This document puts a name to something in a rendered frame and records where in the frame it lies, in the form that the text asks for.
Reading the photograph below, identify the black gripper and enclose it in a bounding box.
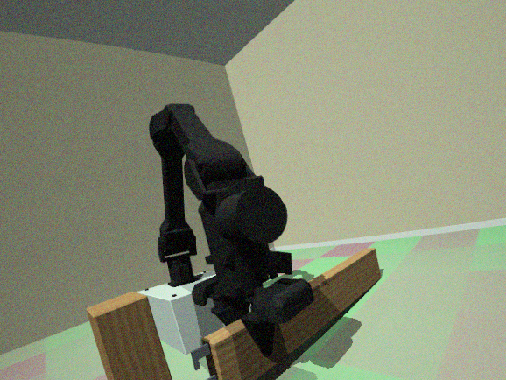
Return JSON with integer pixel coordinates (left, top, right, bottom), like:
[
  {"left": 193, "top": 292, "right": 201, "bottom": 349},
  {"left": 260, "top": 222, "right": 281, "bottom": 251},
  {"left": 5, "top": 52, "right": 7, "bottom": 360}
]
[{"left": 191, "top": 243, "right": 314, "bottom": 357}]

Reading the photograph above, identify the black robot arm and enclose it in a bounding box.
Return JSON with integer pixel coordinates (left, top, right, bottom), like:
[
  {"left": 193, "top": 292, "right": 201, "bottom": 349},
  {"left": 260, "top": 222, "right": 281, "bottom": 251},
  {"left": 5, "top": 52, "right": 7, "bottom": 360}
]
[{"left": 149, "top": 103, "right": 292, "bottom": 287}]

